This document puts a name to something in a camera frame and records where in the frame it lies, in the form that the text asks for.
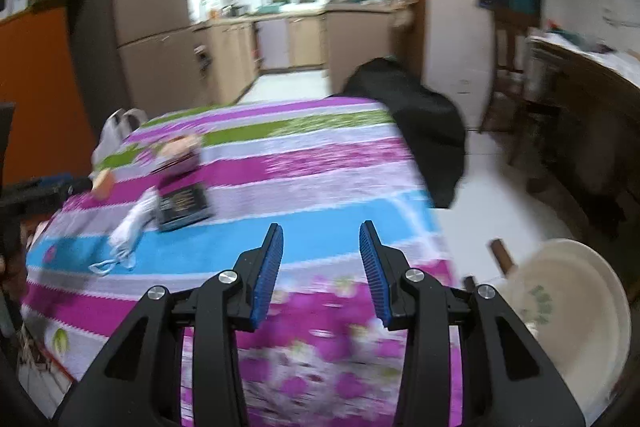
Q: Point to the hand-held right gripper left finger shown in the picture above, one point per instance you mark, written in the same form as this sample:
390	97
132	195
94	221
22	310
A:
265	277

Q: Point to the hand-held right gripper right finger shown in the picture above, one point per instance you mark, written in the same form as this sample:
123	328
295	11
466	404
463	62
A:
375	277

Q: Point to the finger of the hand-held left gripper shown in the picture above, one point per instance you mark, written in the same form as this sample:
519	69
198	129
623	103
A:
45	194

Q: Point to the small orange white wrapper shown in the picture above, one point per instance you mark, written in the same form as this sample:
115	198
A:
102	184

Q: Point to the orange wooden cabinet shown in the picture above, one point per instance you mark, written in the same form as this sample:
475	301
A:
40	97

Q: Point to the white face mask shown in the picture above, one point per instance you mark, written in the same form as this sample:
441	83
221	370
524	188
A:
132	227

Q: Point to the white plastic bag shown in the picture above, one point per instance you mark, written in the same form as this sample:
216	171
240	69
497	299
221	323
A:
117	132

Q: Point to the small black box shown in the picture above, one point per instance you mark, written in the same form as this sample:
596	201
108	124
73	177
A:
182	207

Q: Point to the floral striped tablecloth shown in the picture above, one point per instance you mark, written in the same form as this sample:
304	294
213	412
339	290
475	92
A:
310	167

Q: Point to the dark wooden stool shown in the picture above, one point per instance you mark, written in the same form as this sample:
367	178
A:
501	254

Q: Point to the black cloth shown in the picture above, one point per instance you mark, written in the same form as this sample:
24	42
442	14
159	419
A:
425	122

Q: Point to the beige refrigerator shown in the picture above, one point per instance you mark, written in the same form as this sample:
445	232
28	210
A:
150	7

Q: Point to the white plastic basin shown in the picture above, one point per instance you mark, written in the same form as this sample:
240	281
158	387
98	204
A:
575	307

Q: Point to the beige kitchen cabinets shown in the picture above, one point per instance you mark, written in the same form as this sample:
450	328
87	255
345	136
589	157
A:
300	37

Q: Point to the wooden chair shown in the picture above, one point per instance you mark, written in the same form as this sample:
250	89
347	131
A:
510	72

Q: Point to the wooden side table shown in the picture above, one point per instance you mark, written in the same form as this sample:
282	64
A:
590	107

